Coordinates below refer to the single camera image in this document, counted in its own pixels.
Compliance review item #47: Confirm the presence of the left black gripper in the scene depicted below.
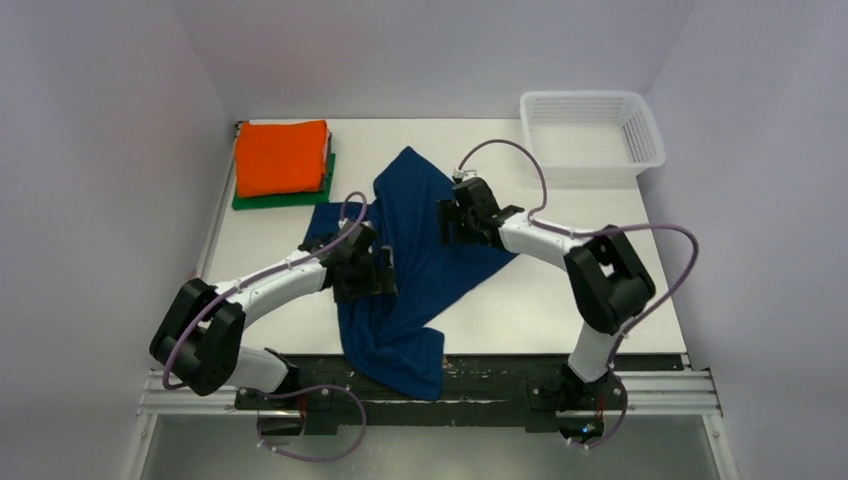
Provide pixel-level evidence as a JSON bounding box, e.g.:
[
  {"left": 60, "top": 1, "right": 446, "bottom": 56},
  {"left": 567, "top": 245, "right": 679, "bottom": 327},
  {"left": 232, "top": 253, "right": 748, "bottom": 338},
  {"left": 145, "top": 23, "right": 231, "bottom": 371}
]
[{"left": 333, "top": 244, "right": 394, "bottom": 301}]

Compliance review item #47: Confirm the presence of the blue t shirt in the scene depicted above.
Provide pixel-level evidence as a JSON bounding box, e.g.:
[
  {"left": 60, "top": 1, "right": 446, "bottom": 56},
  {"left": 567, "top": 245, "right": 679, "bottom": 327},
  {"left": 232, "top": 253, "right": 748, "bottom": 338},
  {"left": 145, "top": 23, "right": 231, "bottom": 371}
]
[{"left": 337, "top": 147, "right": 514, "bottom": 401}]

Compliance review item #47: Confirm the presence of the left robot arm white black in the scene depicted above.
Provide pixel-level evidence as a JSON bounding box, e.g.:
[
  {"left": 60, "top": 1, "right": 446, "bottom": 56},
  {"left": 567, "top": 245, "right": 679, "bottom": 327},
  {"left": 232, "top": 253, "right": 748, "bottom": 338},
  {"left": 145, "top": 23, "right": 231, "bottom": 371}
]
[{"left": 149, "top": 220, "right": 397, "bottom": 409}]

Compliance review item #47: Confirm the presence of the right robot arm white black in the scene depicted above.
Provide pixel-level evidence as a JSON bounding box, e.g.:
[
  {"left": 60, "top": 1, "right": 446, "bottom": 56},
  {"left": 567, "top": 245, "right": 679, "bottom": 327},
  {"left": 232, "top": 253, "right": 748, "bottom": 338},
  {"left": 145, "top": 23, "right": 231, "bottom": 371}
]
[{"left": 437, "top": 178, "right": 656, "bottom": 407}]

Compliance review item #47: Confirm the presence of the folded dark t shirt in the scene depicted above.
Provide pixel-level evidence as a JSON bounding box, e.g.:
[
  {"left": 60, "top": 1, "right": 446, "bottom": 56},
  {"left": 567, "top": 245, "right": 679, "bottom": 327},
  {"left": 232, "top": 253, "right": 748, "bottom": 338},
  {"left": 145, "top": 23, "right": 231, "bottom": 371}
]
[{"left": 321, "top": 131, "right": 335, "bottom": 196}]

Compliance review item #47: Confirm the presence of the white plastic basket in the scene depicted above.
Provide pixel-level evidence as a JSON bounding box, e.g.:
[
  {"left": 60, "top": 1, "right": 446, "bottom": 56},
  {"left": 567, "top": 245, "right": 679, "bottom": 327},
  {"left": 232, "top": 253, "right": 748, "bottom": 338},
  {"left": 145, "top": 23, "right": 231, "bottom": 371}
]
[{"left": 519, "top": 90, "right": 666, "bottom": 189}]

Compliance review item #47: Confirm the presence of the folded green t shirt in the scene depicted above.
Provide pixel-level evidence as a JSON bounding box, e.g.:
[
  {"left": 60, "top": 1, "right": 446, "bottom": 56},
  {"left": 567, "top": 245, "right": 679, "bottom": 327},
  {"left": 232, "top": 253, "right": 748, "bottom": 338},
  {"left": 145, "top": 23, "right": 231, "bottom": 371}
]
[{"left": 231, "top": 186, "right": 330, "bottom": 211}]

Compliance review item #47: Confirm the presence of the folded orange t shirt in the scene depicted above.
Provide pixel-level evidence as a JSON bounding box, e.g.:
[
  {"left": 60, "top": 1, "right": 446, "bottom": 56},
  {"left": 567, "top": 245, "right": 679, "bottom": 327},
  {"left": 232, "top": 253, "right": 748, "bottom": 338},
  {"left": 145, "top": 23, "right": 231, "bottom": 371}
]
[{"left": 235, "top": 120, "right": 330, "bottom": 198}]

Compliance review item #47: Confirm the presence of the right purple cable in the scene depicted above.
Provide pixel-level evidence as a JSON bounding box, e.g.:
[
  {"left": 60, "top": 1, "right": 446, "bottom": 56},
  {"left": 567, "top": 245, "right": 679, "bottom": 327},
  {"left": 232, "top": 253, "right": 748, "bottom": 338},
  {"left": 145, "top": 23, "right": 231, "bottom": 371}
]
[{"left": 457, "top": 138, "right": 701, "bottom": 372}]

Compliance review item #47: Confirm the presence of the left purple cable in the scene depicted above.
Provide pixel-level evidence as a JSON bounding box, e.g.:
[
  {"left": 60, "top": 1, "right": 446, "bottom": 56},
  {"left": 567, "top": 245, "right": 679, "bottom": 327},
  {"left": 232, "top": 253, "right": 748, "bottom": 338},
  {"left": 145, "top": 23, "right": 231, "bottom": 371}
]
[{"left": 161, "top": 191, "right": 370, "bottom": 392}]

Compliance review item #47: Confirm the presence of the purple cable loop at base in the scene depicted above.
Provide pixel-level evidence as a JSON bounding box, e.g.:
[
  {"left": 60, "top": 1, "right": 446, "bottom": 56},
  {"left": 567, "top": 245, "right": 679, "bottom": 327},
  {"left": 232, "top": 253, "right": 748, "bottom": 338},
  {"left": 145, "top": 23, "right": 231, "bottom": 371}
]
[{"left": 256, "top": 384, "right": 370, "bottom": 463}]

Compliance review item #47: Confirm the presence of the black mounting base rail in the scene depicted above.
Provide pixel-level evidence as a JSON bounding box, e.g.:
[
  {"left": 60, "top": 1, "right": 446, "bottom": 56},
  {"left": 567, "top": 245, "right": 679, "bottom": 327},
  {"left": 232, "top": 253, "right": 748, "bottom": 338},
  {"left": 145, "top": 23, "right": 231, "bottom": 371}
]
[{"left": 137, "top": 354, "right": 723, "bottom": 437}]

